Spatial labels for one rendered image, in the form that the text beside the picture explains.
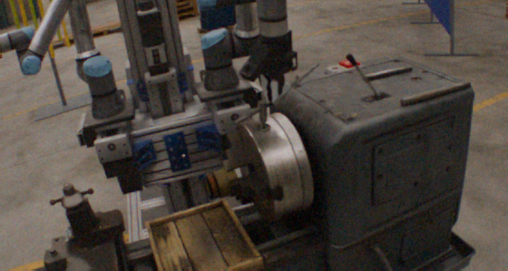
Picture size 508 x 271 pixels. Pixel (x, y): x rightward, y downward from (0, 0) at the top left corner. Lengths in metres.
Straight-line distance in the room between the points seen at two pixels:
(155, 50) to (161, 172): 0.52
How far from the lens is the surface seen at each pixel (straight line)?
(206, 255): 1.32
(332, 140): 1.11
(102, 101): 1.74
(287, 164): 1.16
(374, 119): 1.17
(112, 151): 1.67
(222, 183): 1.23
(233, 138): 1.28
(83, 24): 1.82
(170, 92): 1.85
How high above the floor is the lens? 1.75
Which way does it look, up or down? 25 degrees down
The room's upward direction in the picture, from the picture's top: 8 degrees counter-clockwise
